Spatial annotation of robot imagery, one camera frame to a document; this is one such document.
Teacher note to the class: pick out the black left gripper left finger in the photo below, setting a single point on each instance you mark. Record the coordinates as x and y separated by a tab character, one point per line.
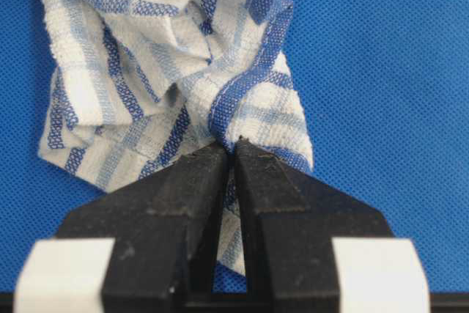
142	248

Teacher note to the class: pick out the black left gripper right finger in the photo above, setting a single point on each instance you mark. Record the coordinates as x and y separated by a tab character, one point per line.
309	247

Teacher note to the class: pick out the white blue striped towel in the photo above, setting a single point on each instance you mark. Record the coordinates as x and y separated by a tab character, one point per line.
139	83

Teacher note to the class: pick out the blue table cloth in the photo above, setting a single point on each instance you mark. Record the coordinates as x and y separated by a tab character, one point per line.
384	85

